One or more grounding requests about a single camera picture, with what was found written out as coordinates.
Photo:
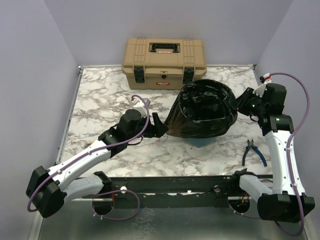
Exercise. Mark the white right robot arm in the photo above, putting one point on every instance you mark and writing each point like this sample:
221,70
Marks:
286,201

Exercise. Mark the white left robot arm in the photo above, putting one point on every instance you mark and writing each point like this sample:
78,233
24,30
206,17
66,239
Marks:
48,189

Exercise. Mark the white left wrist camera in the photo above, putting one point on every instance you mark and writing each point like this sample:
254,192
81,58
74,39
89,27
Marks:
140,107

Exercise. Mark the tan plastic toolbox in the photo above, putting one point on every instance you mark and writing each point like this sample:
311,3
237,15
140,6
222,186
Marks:
163,64

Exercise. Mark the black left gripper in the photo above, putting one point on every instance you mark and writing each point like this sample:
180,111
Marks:
157,130

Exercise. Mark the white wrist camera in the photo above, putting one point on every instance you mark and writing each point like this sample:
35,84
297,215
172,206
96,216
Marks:
264,80
140,107

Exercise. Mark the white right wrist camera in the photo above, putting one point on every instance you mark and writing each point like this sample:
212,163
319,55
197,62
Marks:
264,80

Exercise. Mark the black plastic trash bag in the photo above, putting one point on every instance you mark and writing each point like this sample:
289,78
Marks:
201,110

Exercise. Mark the black front mounting rail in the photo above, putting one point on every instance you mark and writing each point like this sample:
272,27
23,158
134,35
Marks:
168,192

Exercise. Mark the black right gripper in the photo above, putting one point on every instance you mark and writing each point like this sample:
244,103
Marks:
239,103

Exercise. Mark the teal plastic trash bin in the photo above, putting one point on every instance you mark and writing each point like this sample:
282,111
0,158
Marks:
200,142

